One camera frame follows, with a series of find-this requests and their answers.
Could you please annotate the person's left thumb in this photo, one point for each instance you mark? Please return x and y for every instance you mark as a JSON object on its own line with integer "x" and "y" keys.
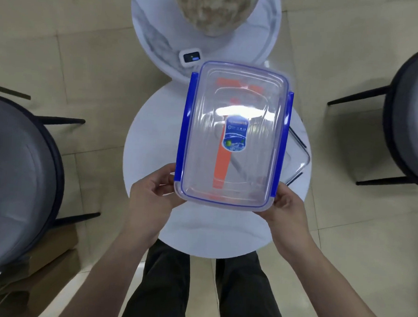
{"x": 168, "y": 190}

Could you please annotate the brown cardboard box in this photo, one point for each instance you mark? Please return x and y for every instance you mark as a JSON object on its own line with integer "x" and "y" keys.
{"x": 55, "y": 260}

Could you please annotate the clear food container blue clips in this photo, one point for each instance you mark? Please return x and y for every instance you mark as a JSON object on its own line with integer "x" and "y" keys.
{"x": 198, "y": 156}

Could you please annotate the person's right thumb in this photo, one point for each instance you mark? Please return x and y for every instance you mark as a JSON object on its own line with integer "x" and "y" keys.
{"x": 280, "y": 202}

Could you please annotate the person's right forearm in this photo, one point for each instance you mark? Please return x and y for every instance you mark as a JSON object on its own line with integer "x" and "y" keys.
{"x": 331, "y": 289}

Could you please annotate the person's right hand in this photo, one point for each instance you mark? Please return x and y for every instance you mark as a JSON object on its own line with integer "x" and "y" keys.
{"x": 289, "y": 220}

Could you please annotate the person's left forearm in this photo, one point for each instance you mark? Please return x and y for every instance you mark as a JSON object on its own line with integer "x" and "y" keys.
{"x": 108, "y": 280}

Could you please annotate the beige speckled stone vase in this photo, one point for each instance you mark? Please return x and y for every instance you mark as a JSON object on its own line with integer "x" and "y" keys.
{"x": 213, "y": 10}

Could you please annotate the clear plastic tray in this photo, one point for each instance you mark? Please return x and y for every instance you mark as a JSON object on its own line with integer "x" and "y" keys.
{"x": 300, "y": 158}

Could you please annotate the person's dark trousers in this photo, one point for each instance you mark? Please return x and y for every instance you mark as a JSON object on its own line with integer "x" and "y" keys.
{"x": 167, "y": 287}

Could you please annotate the black metal bar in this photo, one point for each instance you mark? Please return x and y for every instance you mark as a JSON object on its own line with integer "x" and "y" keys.
{"x": 9, "y": 91}

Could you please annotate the grey round chair black frame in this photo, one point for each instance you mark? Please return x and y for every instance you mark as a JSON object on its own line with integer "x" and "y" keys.
{"x": 16, "y": 174}
{"x": 412, "y": 114}

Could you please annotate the small white screen device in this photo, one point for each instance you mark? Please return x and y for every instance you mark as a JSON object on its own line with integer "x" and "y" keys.
{"x": 190, "y": 57}

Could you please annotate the person's left hand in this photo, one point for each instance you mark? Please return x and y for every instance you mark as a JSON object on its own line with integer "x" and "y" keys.
{"x": 147, "y": 206}

